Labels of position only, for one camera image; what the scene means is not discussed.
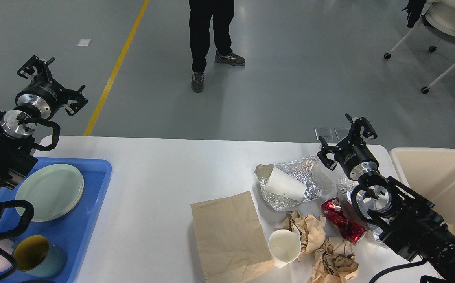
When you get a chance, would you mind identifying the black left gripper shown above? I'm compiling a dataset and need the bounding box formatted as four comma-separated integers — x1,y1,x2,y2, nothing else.
15,55,88,120

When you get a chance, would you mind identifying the dark teal mug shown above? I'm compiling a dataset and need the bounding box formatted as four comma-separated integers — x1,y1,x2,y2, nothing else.
12,235,67,278

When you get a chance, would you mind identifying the pink plate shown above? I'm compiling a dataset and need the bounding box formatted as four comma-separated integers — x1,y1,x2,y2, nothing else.
29,184,84,222

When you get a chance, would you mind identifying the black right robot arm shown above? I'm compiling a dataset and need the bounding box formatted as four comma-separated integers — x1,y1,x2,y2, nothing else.
317,114,455,283

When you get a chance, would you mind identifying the light green plate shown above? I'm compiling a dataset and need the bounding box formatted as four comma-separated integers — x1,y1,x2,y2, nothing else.
15,164,84,222

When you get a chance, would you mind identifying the red snack wrapper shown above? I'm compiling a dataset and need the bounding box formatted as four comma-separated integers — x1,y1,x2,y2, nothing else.
320,197,366,245

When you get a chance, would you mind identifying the brown paper bag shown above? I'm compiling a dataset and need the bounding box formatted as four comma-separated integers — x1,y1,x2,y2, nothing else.
191,191,273,283

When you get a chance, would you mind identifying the crumpled brown paper upper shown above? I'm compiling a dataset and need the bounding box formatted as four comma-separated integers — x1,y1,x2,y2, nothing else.
282,211,326,262

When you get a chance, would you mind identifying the white paper cup upright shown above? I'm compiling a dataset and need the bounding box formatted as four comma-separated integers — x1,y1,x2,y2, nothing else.
267,229,301,268

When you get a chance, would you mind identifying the white paper cup lying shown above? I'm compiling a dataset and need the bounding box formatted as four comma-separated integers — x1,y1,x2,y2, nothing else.
265,167,307,201

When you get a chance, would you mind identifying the crumpled foil right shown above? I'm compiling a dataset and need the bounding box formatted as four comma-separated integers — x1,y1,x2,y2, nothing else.
336,175,388,249

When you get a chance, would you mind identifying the black garment on chair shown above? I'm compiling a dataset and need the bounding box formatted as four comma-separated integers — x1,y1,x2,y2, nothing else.
402,0,427,28

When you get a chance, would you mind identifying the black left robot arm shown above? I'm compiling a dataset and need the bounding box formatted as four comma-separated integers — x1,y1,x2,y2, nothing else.
0,55,88,281

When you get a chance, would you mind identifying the person in black trousers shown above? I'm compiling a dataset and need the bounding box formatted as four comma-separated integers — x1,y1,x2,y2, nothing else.
188,0,246,93

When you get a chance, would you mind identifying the crumpled brown paper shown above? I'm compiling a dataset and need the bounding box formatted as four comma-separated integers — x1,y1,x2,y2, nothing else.
308,237,360,283
282,211,326,262

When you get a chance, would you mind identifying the crumpled aluminium foil sheet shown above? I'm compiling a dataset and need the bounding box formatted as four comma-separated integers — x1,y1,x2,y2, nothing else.
254,155,334,212

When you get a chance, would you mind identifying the crumpled brown paper lower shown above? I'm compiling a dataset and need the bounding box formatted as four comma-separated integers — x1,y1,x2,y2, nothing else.
308,237,360,283

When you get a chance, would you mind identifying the beige plastic bin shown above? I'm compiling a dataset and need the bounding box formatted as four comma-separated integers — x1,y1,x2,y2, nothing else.
389,147,455,235

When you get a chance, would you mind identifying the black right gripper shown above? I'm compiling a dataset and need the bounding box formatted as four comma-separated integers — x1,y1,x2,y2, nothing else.
316,114,380,181

